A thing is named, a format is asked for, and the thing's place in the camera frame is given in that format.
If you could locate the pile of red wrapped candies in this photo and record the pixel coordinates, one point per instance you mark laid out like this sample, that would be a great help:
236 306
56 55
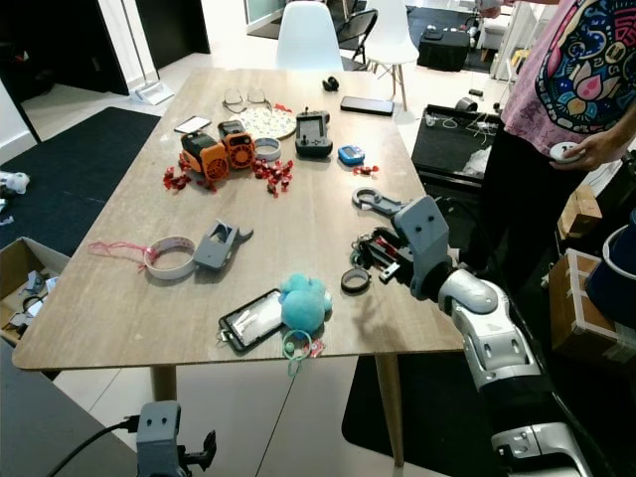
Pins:
366 169
177 179
273 175

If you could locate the white tape roll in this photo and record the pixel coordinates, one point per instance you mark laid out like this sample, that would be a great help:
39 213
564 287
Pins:
171 270

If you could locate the small black round object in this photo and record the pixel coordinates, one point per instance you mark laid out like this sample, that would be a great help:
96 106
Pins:
330 83

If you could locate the black floor mat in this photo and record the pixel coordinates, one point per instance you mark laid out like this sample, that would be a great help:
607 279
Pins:
437 417

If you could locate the white handheld controller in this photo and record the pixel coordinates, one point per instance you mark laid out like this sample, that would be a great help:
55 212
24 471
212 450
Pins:
561 152

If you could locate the small blue device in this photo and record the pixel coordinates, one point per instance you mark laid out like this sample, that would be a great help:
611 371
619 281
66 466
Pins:
351 154

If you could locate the grey handheld device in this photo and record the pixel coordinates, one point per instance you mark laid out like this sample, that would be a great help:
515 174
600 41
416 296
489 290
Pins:
221 245

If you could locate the open cardboard box with parts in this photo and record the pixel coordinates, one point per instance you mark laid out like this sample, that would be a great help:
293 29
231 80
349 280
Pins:
25 288

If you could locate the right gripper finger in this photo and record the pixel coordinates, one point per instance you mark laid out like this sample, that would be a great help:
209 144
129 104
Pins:
376 239
376 271

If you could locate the clear eyeglasses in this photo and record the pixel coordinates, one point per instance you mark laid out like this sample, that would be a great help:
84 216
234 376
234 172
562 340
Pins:
246 97

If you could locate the black open storage case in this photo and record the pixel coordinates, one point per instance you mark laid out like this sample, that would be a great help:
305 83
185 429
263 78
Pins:
442 139

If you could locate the grey furniture panel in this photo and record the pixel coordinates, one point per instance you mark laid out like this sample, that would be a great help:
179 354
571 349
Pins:
30 417

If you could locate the teal plush toy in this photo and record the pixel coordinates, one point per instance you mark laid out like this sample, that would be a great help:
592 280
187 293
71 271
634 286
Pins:
303 303

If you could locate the white floor stand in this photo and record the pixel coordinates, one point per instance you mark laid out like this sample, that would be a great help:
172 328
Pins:
154 91

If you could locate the dark blue rug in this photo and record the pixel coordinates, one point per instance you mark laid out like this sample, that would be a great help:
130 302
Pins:
79 169

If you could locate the person in pink patterned shirt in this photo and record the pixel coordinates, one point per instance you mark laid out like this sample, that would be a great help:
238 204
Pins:
556 79

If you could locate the dark blue bucket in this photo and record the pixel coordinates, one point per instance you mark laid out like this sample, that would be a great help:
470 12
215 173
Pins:
614 273

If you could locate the black gamepad controller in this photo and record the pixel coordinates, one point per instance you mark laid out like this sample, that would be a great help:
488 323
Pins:
313 133

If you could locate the small white toy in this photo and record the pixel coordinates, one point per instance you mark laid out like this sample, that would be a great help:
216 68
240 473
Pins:
15 183

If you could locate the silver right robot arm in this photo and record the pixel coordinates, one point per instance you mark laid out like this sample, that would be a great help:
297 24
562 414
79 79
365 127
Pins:
487 338

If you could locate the orange black handheld device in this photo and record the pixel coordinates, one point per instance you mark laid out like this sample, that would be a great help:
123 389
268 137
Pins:
207 157

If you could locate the small black round speaker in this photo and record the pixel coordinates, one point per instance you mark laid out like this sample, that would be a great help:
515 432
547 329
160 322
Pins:
465 103

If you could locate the white smartphone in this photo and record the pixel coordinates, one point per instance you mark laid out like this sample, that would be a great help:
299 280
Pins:
192 124

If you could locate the person's left hand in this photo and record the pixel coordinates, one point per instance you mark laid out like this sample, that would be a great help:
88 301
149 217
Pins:
599 149

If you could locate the black folding chair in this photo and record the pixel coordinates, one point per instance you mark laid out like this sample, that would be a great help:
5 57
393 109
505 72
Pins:
358 30

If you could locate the pale blue shell chair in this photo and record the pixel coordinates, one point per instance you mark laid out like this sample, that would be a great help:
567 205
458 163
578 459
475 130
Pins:
308 35

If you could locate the small grey tape roll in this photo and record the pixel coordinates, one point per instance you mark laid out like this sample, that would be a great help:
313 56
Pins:
267 157

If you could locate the black carry case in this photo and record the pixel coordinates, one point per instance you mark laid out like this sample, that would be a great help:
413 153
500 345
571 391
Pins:
442 50

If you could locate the white dotted round plate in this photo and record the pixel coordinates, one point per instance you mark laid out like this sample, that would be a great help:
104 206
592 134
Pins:
270 122

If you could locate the white plastic bag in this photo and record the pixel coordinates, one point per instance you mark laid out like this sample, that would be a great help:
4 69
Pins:
475 164

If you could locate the grey plastic clamp tool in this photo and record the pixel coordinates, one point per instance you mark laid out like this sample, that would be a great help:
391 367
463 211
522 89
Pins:
383 201

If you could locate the small brown cardboard box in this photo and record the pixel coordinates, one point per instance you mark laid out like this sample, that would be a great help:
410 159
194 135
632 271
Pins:
578 211

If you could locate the white shell chair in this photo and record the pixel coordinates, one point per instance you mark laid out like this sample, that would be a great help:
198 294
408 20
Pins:
388 35

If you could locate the black flat phone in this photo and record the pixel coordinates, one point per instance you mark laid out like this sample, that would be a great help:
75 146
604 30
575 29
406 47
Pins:
366 105

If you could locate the taped cardboard box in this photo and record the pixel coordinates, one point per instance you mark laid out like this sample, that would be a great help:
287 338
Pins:
581 308

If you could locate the light wooden table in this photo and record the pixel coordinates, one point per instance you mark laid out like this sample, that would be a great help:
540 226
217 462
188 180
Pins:
288 229

